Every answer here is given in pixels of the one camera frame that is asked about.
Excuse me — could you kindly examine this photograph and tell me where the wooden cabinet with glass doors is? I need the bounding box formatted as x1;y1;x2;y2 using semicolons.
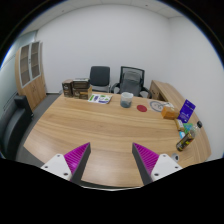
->
14;40;47;111

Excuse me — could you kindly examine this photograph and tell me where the black mesh office chair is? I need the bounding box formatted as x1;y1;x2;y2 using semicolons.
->
110;65;153;99

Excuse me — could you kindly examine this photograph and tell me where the green packet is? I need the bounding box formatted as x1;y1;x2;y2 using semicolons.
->
182;122;196;134

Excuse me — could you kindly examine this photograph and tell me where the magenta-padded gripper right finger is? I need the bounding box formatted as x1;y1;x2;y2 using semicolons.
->
132;142;183;185

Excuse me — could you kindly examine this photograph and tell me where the flat round red coaster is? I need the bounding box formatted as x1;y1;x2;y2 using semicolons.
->
136;104;148;113

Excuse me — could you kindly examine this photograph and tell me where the white green purple leaflet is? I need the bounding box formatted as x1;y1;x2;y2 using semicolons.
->
87;93;113;105

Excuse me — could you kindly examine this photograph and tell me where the grey backpack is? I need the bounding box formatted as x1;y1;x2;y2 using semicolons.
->
119;70;143;97

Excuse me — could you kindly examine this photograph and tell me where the wooden side desk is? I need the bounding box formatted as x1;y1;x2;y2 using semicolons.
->
148;79;186;105

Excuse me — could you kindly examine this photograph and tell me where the tan cardboard box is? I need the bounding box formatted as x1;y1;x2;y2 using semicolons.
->
77;85;93;100

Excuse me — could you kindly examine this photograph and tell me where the black visitor chair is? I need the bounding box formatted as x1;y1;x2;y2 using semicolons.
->
88;65;111;94

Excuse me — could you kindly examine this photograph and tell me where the orange cardboard box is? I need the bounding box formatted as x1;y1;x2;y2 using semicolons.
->
161;105;180;120

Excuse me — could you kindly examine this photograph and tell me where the yellow-brown snack packet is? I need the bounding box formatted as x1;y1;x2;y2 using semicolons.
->
173;118;185;132

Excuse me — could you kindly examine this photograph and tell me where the dark brown carton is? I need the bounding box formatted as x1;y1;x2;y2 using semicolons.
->
61;79;74;98

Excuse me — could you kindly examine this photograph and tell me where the clear drink bottle black cap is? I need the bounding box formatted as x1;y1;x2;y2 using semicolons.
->
175;120;203;153

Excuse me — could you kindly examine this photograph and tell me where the white mug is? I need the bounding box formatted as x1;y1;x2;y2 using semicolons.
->
119;91;134;109

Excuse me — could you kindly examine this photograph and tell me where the purple packet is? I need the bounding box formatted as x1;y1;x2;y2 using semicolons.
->
177;98;197;124

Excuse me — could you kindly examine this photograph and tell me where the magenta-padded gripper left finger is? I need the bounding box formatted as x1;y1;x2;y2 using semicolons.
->
40;142;92;184

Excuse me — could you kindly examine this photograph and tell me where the black leather armchair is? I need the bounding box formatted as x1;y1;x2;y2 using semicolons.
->
0;94;34;161

